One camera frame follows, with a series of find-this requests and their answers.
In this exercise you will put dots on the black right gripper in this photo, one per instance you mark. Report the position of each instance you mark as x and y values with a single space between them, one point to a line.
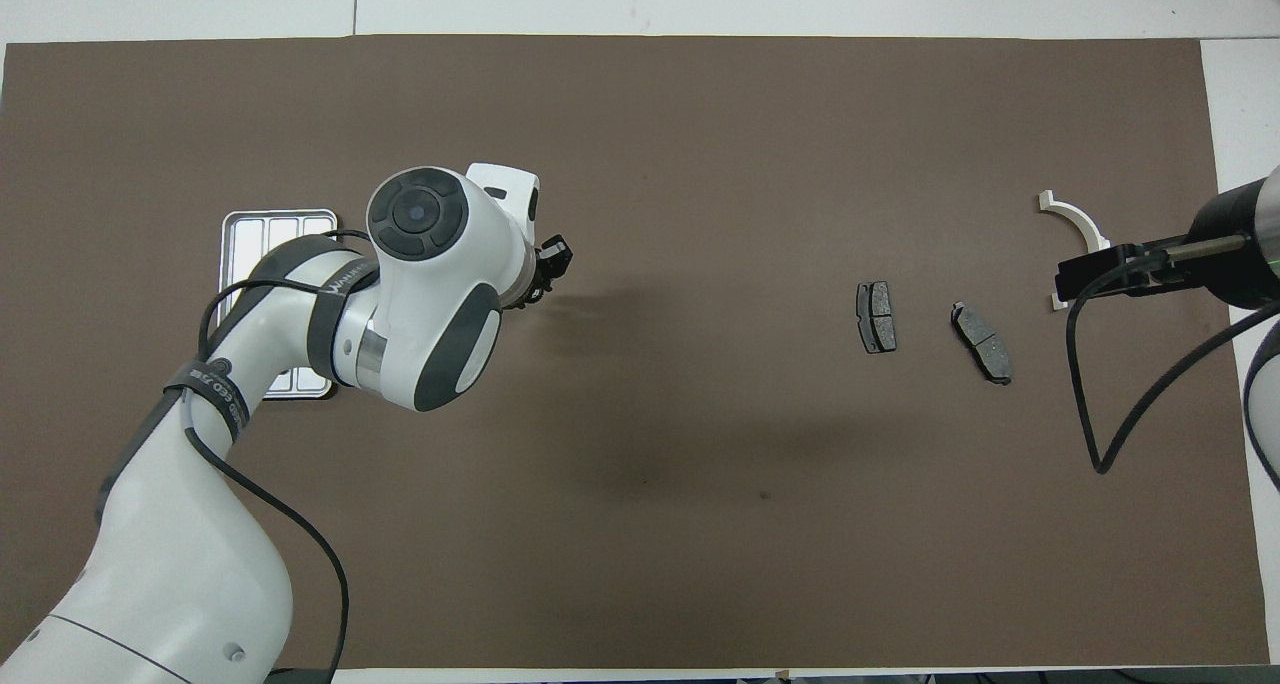
1235 279

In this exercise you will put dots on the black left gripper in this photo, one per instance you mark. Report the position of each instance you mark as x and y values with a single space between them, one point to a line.
530 289

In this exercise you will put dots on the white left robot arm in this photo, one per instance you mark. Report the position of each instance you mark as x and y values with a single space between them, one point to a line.
150 524

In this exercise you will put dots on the silver metal tray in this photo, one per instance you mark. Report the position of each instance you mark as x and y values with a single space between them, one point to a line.
260 234

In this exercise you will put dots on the dark rounded brake pad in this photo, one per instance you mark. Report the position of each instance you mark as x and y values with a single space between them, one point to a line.
982 342

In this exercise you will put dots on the dark rectangular brake pad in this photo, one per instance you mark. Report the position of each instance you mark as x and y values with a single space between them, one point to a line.
877 317

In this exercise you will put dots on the brown table mat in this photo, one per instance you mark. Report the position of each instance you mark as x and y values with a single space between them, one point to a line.
700 514

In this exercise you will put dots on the white curved plastic bracket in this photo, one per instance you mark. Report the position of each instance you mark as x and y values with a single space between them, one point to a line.
1080 222

